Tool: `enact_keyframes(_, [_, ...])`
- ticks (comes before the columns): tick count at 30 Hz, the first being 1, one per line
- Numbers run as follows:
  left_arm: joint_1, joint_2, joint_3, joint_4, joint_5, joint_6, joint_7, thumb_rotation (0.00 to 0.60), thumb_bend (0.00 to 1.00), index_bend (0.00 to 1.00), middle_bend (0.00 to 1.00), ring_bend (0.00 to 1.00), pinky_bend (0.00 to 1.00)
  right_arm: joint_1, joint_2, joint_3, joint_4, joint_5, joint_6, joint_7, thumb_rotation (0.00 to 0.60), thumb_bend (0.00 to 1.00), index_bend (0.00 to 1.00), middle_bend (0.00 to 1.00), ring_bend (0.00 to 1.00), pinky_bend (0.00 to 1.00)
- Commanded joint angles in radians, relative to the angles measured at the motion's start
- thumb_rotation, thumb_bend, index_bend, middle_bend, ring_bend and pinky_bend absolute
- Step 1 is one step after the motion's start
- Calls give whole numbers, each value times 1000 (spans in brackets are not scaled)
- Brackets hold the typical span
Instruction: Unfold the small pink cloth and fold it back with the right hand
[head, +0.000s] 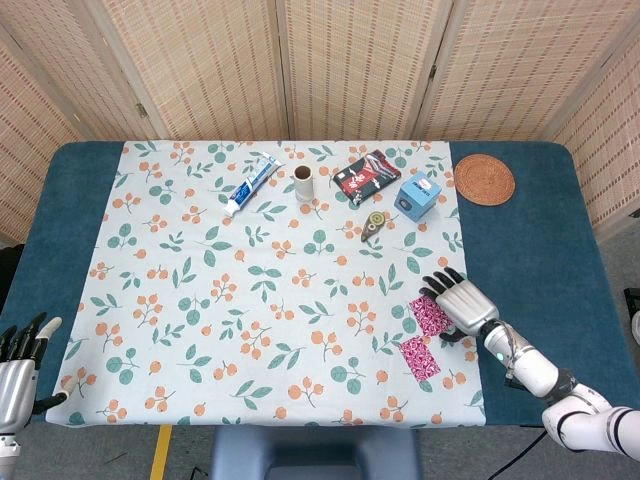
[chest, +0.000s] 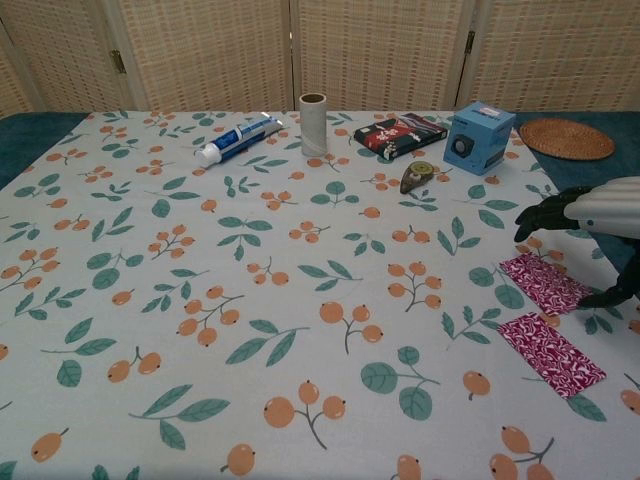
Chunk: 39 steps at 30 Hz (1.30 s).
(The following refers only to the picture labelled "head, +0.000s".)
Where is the blue and white toothpaste tube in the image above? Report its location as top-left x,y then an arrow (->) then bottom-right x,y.
223,151 -> 280,218

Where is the yellow floor tape strip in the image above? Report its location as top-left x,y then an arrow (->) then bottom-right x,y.
149,424 -> 174,480

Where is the olive correction tape dispenser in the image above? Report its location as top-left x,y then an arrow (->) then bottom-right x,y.
360,209 -> 387,243

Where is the pink patterned card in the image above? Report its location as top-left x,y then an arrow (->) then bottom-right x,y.
408,293 -> 455,337
398,334 -> 442,382

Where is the woven bamboo screen panel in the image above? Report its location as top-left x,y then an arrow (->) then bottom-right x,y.
99,0 -> 291,142
0,24 -> 86,251
277,0 -> 454,142
414,0 -> 640,144
549,44 -> 640,241
0,0 -> 169,144

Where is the silver and black right robot hand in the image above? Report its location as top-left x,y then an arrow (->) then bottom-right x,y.
419,267 -> 501,344

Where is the fruit and leaf print tablecloth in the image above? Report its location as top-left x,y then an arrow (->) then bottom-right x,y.
44,139 -> 489,429

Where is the cardboard paper roll tube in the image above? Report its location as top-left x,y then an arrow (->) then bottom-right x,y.
292,165 -> 316,204

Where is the dark floral patterned flat box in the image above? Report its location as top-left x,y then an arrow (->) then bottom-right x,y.
331,149 -> 403,207

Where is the blue speaker carton box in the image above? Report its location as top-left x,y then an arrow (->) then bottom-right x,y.
393,171 -> 443,221

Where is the round woven rattan coaster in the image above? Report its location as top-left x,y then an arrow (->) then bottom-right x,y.
453,153 -> 517,206

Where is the teal table cover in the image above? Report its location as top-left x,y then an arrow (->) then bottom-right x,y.
0,140 -> 632,429

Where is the blue-grey robot torso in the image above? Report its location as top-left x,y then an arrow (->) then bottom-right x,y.
209,427 -> 424,480

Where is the silver and black left robot hand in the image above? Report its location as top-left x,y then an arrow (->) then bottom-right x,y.
0,313 -> 76,435

